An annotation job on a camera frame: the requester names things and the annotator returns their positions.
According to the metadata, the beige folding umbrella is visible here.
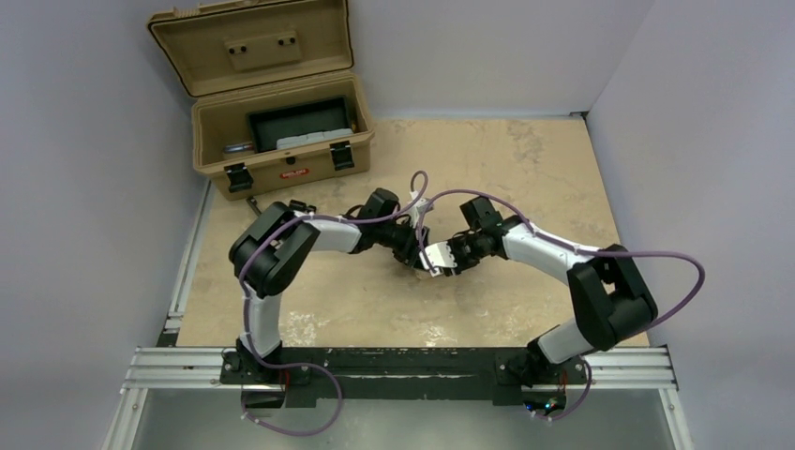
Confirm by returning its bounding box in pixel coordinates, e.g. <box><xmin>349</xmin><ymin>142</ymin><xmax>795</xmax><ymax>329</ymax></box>
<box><xmin>413</xmin><ymin>267</ymin><xmax>436</xmax><ymax>280</ymax></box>

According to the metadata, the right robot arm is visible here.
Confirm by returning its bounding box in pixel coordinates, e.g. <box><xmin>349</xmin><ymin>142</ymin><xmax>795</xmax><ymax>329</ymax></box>
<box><xmin>447</xmin><ymin>196</ymin><xmax>658</xmax><ymax>382</ymax></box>

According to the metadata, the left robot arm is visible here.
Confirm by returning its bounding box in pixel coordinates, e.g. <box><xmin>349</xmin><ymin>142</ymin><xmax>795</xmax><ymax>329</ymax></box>
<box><xmin>229</xmin><ymin>188</ymin><xmax>429</xmax><ymax>373</ymax></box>

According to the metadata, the small black cylinder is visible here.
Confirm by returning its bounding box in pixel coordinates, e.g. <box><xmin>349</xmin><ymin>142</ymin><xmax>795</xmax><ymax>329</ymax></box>
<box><xmin>288</xmin><ymin>200</ymin><xmax>317</xmax><ymax>214</ymax></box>

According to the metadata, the grey box in case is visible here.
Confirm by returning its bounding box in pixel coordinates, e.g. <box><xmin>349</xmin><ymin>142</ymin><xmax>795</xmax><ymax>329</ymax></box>
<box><xmin>276</xmin><ymin>128</ymin><xmax>353</xmax><ymax>150</ymax></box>

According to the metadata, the black hex key tool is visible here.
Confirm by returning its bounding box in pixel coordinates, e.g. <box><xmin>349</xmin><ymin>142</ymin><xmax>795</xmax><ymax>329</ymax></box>
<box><xmin>246</xmin><ymin>197</ymin><xmax>262</xmax><ymax>217</ymax></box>

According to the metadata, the black tray in case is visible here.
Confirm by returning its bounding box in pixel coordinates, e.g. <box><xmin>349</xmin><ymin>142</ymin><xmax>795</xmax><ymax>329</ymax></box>
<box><xmin>246</xmin><ymin>96</ymin><xmax>352</xmax><ymax>153</ymax></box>

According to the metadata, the metal can in case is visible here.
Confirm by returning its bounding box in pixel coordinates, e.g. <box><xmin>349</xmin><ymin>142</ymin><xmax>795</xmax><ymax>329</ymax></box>
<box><xmin>223</xmin><ymin>142</ymin><xmax>255</xmax><ymax>155</ymax></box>

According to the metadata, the tan hard case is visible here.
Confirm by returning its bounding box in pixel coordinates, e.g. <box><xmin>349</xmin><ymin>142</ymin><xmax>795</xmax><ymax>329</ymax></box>
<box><xmin>147</xmin><ymin>1</ymin><xmax>374</xmax><ymax>201</ymax></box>

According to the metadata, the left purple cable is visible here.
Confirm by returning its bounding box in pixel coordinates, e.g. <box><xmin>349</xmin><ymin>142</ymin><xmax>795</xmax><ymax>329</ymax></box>
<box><xmin>238</xmin><ymin>171</ymin><xmax>429</xmax><ymax>437</ymax></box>

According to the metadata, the purple cable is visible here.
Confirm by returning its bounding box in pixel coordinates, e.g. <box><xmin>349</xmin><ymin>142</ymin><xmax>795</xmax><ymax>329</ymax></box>
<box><xmin>238</xmin><ymin>171</ymin><xmax>429</xmax><ymax>437</ymax></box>
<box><xmin>414</xmin><ymin>188</ymin><xmax>707</xmax><ymax>424</ymax></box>

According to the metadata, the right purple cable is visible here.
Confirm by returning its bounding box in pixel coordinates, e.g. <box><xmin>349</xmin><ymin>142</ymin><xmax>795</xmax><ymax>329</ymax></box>
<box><xmin>414</xmin><ymin>188</ymin><xmax>707</xmax><ymax>424</ymax></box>

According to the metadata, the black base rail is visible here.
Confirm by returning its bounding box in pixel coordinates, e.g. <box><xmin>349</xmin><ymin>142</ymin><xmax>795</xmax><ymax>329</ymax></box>
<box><xmin>218</xmin><ymin>347</ymin><xmax>588</xmax><ymax>408</ymax></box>

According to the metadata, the aluminium frame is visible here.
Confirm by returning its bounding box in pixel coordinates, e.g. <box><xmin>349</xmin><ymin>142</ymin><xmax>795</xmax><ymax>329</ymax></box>
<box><xmin>102</xmin><ymin>183</ymin><xmax>682</xmax><ymax>450</ymax></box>

